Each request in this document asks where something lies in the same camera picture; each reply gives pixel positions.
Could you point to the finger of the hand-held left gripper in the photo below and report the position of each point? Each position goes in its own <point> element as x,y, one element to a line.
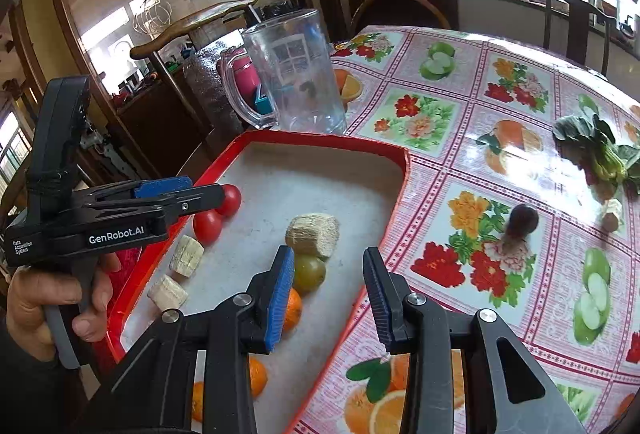
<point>165,185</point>
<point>190,201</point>

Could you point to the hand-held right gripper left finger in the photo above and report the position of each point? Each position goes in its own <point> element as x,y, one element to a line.
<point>280,299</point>

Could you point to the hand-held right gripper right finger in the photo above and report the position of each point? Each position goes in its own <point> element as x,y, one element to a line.
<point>377,299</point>

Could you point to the orange mandarin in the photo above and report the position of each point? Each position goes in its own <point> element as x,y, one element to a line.
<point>198,401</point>
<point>292,309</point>
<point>257,376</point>

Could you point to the red tomato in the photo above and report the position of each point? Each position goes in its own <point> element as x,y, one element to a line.
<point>231,201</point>
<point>207,228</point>

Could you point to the yellow-green tomato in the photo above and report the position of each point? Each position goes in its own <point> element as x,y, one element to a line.
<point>309,273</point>

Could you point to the red tray with white inside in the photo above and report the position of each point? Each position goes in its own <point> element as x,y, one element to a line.
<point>320,174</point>

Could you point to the dark purple plum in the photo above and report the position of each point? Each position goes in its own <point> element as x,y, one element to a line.
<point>522,221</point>

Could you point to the person's left forearm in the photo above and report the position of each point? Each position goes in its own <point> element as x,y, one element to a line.
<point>30,389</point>

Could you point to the person's left hand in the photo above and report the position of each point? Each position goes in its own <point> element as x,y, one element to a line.
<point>30,304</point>

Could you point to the blue box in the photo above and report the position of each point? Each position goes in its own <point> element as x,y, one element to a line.
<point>265,97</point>

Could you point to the magenta thermos bottle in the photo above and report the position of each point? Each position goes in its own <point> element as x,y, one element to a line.
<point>246,82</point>

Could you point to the floral fruit print tablecloth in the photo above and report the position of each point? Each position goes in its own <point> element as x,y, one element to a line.
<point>450,154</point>

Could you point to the clear glass pitcher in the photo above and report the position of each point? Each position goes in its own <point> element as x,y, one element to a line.
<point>295,74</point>

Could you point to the wooden chair with curved back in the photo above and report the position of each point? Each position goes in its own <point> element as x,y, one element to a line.
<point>200,22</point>

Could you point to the dark leafy greens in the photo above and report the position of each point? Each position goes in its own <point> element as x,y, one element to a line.
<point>600,149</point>

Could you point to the round-back wooden chair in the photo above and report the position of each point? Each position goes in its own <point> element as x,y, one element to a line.
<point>400,9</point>

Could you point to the dark wooden chair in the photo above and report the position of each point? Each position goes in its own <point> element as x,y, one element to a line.
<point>575,19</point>

